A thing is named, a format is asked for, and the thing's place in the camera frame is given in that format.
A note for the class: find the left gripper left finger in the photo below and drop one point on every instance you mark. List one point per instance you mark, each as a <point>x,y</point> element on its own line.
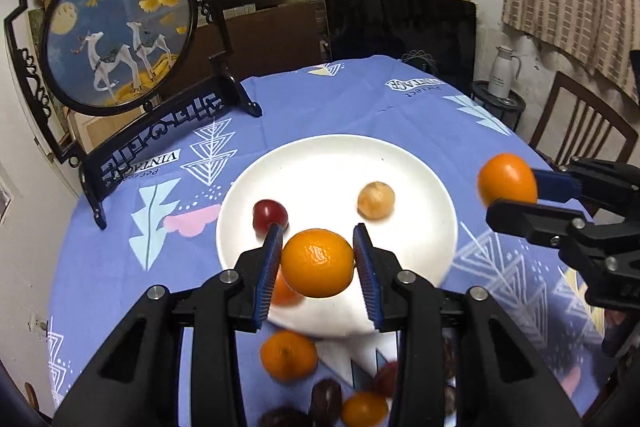
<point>133,379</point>

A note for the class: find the wooden chair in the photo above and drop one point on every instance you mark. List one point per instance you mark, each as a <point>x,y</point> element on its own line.
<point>590,127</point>

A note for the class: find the round deer screen on stand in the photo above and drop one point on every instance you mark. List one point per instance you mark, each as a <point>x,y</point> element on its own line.
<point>165,60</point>

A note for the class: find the small round side table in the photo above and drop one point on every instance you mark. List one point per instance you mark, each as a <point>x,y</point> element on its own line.
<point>508,110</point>

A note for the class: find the blue patterned tablecloth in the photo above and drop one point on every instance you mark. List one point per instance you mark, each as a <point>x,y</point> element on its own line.
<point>325,132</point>

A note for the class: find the white round plate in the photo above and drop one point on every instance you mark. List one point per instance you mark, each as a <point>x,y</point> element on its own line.
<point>318,180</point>

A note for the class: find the tan round fruit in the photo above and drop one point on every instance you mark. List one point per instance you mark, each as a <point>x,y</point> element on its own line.
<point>376,201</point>

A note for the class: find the orange tangerine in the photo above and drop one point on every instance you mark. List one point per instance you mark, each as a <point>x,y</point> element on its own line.
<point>287,357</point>
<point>364,409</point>
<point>507,176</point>
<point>283,295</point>
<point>317,263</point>

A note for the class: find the white thermos jug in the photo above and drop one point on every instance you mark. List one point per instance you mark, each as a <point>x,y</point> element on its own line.
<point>504,70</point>

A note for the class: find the red apple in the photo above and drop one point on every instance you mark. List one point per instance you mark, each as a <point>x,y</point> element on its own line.
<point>267,212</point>
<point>384,382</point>

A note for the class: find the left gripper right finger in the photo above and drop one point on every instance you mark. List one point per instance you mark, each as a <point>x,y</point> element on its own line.
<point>501,379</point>

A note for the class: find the black chair back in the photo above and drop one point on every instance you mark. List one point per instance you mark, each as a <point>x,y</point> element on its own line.
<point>434,36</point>

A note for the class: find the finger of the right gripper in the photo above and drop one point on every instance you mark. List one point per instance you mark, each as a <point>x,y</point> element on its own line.
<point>609,185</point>
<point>540,225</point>

